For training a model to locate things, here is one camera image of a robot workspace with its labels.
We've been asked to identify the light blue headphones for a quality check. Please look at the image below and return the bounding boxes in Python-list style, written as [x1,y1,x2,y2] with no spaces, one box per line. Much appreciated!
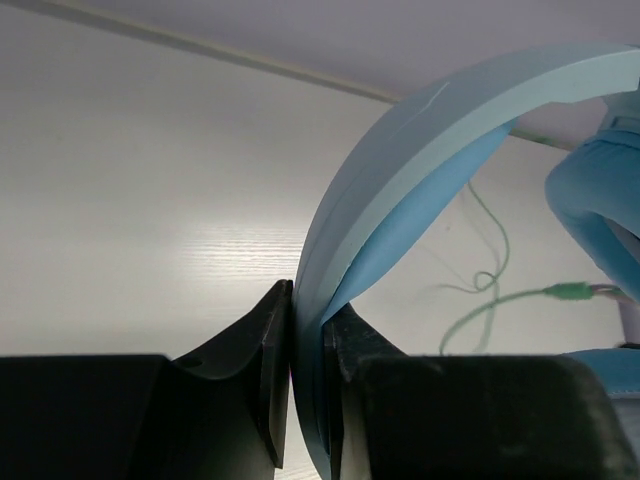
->
[292,43,639,478]

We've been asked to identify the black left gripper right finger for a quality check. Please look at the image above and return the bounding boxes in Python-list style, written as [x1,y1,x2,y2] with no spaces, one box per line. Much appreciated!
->
[323,306,630,479]

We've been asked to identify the green headphone cable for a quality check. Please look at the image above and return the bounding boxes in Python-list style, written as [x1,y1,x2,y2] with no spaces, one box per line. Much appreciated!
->
[438,127,601,357]

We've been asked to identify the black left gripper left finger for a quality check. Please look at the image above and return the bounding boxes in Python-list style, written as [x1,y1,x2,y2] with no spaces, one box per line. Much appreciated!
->
[1,280,292,479]

